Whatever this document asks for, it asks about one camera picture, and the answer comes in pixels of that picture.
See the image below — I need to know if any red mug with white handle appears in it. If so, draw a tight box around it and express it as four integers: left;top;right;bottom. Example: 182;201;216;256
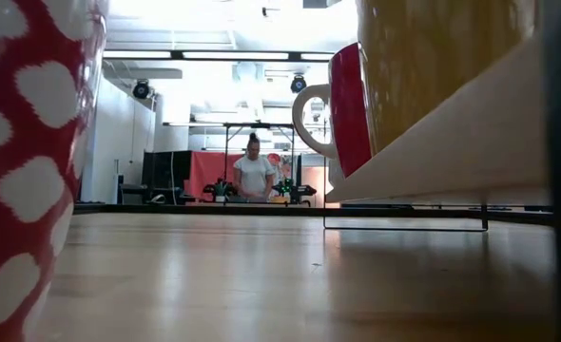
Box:
292;41;375;180

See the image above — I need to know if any mustard yellow mug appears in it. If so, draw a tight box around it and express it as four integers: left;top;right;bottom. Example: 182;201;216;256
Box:
356;0;541;156

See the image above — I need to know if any background robot workstation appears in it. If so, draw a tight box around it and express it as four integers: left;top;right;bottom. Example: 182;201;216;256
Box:
203;122;318;208

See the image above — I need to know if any person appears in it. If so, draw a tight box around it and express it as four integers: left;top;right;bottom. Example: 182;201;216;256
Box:
232;132;277;203

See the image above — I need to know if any red partition panel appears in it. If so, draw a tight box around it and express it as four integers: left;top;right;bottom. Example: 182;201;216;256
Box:
184;150;282;201

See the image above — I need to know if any black cabinet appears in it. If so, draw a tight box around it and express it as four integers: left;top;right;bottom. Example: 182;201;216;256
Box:
141;150;194;205

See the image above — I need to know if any long ceiling light bar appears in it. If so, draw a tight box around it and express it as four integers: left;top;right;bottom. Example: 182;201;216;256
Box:
102;48;337;62

